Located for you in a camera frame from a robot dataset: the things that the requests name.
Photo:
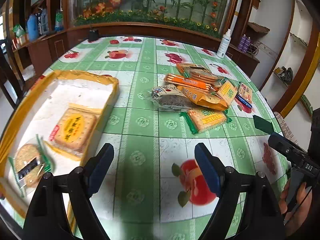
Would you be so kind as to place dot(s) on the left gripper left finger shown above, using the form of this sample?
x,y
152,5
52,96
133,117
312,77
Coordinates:
x,y
46,216

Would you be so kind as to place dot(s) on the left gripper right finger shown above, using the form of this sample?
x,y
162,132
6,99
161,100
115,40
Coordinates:
x,y
261,217

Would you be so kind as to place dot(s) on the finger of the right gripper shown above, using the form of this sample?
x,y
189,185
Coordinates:
x,y
283,145

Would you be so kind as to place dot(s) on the dark green snack packet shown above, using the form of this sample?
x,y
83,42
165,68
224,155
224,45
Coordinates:
x,y
263,125

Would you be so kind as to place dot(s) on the round cracker pack green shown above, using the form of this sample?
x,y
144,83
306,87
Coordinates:
x,y
29,164

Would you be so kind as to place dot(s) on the blue Hokkaido cracker pack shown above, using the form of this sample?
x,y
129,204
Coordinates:
x,y
245,95

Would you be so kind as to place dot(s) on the yellow green square cracker pack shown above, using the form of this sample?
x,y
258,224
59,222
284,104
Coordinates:
x,y
227,92

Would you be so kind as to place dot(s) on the yellow oval label cracker pack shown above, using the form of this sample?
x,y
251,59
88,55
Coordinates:
x,y
71,135

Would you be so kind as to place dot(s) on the Weidan green cracker pack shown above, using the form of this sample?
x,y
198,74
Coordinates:
x,y
203,119

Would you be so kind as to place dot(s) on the orange cheese snack bag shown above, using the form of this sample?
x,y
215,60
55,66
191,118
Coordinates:
x,y
203,99

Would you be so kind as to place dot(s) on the brown sandwich cracker pack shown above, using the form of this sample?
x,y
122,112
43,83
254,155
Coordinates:
x,y
198,72

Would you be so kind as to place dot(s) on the dark seaweed snack pack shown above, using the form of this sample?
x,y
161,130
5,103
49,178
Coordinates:
x,y
169,97

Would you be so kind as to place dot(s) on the long orange wafer pack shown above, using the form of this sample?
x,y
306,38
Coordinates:
x,y
187,82

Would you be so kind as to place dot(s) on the white foam tray yellow tape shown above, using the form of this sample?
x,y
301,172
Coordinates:
x,y
40,111

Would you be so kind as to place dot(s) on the purple bottle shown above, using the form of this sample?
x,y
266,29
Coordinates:
x,y
242,42
246,45

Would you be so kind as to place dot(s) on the white spray bottle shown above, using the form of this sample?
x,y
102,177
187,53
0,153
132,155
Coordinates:
x,y
224,44

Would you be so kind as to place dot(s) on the green fruit pattern tablecloth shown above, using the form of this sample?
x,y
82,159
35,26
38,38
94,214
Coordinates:
x,y
139,196

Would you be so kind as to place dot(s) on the dark wooden chair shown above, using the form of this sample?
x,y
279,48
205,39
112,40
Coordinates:
x,y
18,83

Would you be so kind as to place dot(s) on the wooden side cabinet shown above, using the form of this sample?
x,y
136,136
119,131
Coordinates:
x,y
42,53

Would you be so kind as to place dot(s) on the floral glass partition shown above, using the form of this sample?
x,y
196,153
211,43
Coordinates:
x,y
204,16

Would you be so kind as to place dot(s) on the green bag on cabinet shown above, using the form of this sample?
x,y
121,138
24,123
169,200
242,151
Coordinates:
x,y
18,31

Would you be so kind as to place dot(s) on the blue thermos jug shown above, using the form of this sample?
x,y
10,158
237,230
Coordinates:
x,y
32,27

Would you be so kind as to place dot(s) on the small black cup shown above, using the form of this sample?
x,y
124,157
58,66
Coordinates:
x,y
93,35

